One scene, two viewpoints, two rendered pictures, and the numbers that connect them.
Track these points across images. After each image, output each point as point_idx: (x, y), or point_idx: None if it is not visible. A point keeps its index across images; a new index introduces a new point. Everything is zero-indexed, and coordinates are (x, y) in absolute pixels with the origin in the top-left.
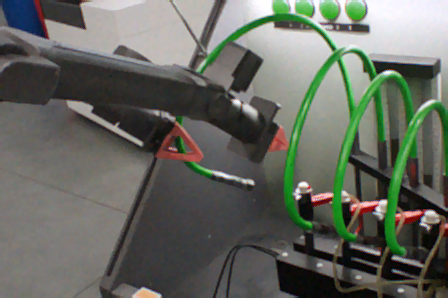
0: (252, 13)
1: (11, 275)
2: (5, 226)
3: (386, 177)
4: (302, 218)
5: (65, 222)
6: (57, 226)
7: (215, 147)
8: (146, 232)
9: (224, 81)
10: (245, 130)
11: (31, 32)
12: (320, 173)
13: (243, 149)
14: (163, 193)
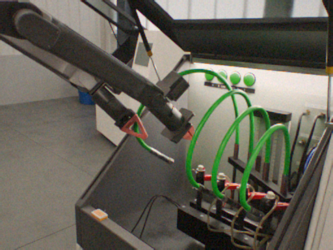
0: (194, 76)
1: (39, 208)
2: (45, 181)
3: (250, 173)
4: None
5: (77, 185)
6: (73, 187)
7: (159, 143)
8: (109, 179)
9: (164, 90)
10: (172, 122)
11: None
12: None
13: (169, 134)
14: (124, 160)
